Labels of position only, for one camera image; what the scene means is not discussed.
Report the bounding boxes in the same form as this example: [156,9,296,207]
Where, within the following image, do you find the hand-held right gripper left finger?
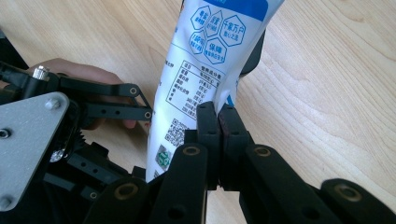
[184,101,222,190]

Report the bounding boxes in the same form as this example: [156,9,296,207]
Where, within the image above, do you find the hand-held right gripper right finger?
[218,104,255,191]

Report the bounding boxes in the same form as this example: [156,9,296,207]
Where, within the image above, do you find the white and blue bag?
[145,0,286,183]

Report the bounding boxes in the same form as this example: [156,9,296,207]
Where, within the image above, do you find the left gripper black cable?
[0,60,50,94]

